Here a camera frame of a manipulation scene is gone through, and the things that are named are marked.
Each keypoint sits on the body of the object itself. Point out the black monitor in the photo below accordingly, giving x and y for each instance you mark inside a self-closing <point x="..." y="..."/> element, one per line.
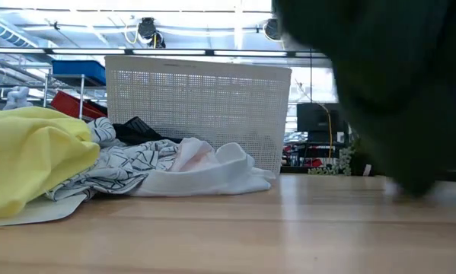
<point x="311" y="118"/>

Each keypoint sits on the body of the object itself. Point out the white black-lined patterned garment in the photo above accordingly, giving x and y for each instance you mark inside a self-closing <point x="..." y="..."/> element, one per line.
<point x="128" y="163"/>

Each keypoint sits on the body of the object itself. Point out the white perforated laundry basket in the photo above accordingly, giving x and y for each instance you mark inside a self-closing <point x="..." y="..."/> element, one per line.
<point x="197" y="95"/>

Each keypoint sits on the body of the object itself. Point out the blue plastic bin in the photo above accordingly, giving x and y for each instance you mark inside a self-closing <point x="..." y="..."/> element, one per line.
<point x="79" y="68"/>

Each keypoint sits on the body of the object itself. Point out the ceiling light track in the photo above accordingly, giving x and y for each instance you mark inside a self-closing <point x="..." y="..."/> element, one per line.
<point x="212" y="52"/>

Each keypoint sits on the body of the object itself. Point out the yellow garment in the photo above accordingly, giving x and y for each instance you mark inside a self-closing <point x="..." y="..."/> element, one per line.
<point x="29" y="160"/>

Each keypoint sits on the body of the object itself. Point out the cluttered low shelf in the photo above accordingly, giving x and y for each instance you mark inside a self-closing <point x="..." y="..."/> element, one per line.
<point x="300" y="152"/>

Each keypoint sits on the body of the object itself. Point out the red plastic bin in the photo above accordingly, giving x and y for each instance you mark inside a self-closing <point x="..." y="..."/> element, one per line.
<point x="71" y="104"/>

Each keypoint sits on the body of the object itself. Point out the dark green buttoned garment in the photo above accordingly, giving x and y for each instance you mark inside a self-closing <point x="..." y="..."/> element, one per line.
<point x="395" y="76"/>

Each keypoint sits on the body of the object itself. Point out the plain white garment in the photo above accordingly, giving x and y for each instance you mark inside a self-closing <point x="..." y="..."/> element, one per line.
<point x="220" y="179"/>

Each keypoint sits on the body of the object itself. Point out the black garment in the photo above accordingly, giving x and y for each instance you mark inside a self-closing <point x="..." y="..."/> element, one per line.
<point x="136" y="131"/>

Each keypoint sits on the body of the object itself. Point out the flat white sheet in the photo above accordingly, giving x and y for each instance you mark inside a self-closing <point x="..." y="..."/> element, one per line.
<point x="33" y="213"/>

